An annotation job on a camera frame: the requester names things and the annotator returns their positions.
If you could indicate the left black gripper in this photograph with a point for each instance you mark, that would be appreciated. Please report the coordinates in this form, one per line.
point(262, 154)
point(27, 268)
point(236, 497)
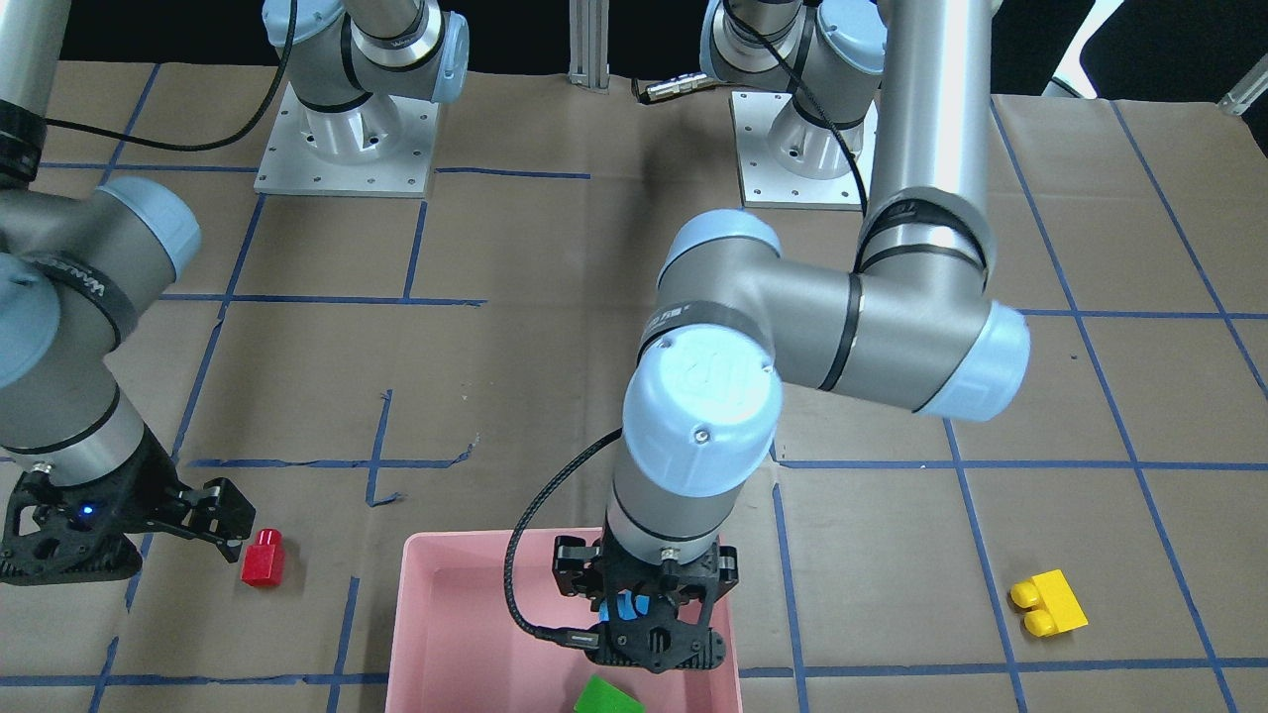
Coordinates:
point(572, 568)

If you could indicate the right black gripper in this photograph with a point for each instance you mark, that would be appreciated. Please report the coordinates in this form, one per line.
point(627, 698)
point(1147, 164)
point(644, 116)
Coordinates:
point(149, 487)

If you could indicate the blue toy block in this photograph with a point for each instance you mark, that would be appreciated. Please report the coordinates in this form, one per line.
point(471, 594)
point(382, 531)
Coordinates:
point(629, 606)

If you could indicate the green toy block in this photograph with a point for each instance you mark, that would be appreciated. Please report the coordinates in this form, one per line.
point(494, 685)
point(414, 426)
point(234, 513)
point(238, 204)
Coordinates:
point(600, 696)

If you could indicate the red toy block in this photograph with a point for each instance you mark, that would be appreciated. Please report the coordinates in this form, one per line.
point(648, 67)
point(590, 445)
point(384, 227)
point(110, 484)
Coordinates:
point(263, 562)

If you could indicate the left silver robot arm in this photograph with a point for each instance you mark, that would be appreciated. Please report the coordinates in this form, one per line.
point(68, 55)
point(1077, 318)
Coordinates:
point(910, 325)

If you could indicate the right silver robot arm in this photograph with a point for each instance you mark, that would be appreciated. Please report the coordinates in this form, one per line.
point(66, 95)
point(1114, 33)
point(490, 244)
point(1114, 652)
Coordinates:
point(78, 275)

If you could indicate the pink plastic box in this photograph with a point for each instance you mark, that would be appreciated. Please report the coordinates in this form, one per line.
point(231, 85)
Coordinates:
point(456, 649)

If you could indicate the yellow toy block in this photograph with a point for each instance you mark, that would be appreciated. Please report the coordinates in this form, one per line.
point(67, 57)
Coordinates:
point(1048, 604)

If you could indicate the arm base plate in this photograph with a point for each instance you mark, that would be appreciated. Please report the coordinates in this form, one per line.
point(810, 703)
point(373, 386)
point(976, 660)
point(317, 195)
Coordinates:
point(785, 162)
point(382, 149)

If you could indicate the aluminium frame post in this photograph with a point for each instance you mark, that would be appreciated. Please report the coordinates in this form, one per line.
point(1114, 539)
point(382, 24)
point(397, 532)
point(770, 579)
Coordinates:
point(588, 67)

